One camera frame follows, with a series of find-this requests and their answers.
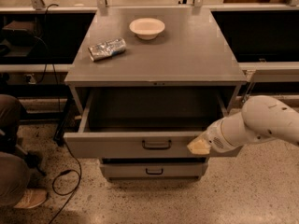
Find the grey metal drawer cabinet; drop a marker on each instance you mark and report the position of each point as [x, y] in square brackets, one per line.
[190, 52]

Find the crushed silver blue can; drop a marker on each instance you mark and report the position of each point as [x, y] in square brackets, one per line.
[107, 49]

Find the grey lower drawer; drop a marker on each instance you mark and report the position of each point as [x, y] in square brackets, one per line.
[161, 168]

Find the grey top drawer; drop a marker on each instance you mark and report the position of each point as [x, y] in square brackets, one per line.
[115, 121]

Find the grey drawer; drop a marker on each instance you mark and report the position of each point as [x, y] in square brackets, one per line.
[161, 168]
[115, 121]

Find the black top drawer handle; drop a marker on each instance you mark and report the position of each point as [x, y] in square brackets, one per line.
[156, 145]

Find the seated person brown trousers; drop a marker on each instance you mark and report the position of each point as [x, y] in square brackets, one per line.
[14, 173]

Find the tan sneaker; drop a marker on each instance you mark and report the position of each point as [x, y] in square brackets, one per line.
[32, 198]

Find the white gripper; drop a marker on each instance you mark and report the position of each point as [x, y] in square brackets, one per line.
[214, 136]

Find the white paper bowl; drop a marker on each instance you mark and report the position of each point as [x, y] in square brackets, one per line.
[147, 28]

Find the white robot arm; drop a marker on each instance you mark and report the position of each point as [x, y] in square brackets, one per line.
[260, 119]

